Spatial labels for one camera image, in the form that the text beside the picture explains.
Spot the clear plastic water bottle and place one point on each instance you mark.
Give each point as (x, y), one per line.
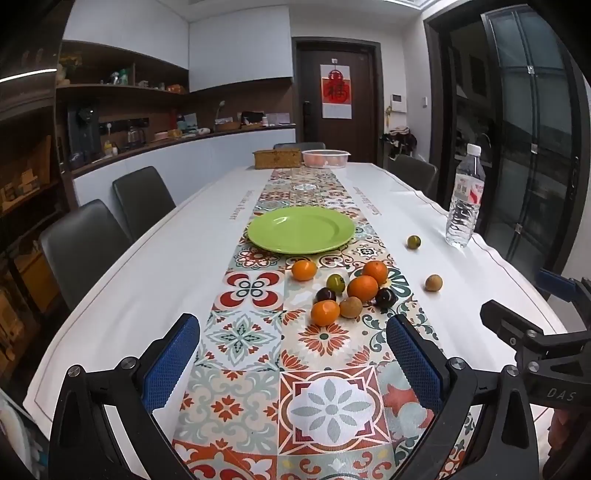
(464, 203)

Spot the patterned table runner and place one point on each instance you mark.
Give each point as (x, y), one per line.
(286, 369)

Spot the white desk lamp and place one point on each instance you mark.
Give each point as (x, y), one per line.
(220, 110)

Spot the dark purple plum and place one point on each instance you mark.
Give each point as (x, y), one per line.
(385, 297)
(325, 294)

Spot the white counter cabinet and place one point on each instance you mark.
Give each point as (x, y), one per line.
(207, 152)

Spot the person's right hand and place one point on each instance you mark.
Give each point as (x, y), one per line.
(561, 438)

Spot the pile of clothes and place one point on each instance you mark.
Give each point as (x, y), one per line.
(400, 141)

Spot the black water dispenser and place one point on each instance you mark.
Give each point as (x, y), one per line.
(83, 136)

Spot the woven wicker box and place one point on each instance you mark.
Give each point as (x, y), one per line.
(276, 158)

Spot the black box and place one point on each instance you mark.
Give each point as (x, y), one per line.
(252, 117)

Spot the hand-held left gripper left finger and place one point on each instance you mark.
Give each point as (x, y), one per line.
(168, 364)

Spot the orange tangerine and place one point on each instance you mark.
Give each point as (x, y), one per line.
(324, 312)
(375, 271)
(304, 270)
(362, 287)

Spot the dark brown door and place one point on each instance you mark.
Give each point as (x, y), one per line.
(364, 92)

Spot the grey dining chair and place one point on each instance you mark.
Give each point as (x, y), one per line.
(83, 249)
(286, 146)
(413, 173)
(143, 198)

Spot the brown longan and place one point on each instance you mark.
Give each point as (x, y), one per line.
(433, 282)
(351, 307)

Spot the white intercom panel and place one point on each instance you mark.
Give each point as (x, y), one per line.
(399, 103)

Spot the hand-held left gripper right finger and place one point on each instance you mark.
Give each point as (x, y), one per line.
(415, 360)

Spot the wooden wall shelf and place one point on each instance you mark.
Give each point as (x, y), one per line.
(120, 90)

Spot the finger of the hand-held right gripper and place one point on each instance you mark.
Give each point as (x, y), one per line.
(556, 282)
(505, 321)

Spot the green plum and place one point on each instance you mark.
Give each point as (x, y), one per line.
(413, 242)
(336, 283)

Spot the glass sliding door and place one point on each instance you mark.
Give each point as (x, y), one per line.
(531, 115)

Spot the green plate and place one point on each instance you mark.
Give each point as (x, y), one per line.
(300, 229)

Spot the woven basket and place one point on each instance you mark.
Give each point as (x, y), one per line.
(227, 125)

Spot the clear plastic food container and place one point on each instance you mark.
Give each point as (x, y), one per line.
(325, 158)

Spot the red and white wall calendar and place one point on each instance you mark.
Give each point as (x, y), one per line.
(337, 92)

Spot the glass kettle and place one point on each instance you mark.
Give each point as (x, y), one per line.
(133, 137)

